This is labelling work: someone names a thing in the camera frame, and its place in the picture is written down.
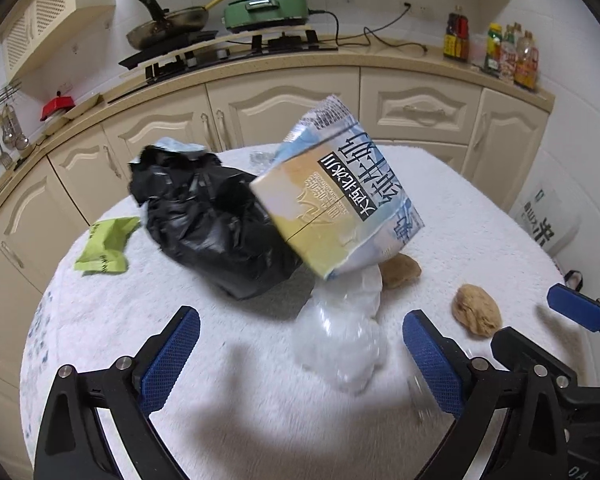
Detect orange labelled oil bottle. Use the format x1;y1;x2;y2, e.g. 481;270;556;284
514;31;540;90

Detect blue and beige carton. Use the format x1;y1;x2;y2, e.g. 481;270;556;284
249;94;426;281

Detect white rice bag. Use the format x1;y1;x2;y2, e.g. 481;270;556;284
510;180;581;256

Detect green electric cooking pot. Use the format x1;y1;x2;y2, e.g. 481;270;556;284
223;0;312;33

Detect round white towel-covered table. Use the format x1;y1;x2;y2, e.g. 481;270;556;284
20;142;596;480

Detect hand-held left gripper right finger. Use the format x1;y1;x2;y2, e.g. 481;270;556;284
402;309;576;480

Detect black gas stove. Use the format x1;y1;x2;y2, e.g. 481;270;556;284
107;30;338;106

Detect crumpled black plastic bag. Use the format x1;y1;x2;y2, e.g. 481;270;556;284
129;144;303;301

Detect green capped seasoning bottle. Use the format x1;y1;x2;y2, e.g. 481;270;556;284
484;22;504;74

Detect dark sauce bottle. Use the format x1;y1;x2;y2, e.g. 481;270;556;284
442;6;471;62

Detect clear plastic wrap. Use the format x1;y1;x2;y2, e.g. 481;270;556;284
291;262;387;396

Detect cream lower kitchen cabinets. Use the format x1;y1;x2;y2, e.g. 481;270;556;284
0;52;556;411

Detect dark wok yellow handle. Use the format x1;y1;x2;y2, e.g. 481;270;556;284
126;0;236;51

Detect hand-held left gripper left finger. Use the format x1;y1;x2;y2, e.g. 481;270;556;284
32;305;201;480

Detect black power cable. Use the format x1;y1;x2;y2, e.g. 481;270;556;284
307;2;426;53

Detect wide shallow bowl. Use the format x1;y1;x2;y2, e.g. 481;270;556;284
62;94;103;121

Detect brown bread bun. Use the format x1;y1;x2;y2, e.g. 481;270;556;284
452;284;502;337
380;254;422;290

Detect narrow cream lattice door cabinet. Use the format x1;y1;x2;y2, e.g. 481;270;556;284
0;0;117;81

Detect metal slotted spoon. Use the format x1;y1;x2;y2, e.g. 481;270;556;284
7;105;31;151

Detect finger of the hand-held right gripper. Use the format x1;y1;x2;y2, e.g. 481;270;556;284
546;283;600;332
490;326;578;391

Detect metal wall utensil rack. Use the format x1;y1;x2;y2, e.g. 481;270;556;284
0;82;22;117

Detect black induction cooker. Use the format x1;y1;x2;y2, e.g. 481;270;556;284
119;30;220;68

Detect light green snack wrapper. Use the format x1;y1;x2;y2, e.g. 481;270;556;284
75;217;142;276

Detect metal spatula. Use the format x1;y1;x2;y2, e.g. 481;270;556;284
0;110;14;170

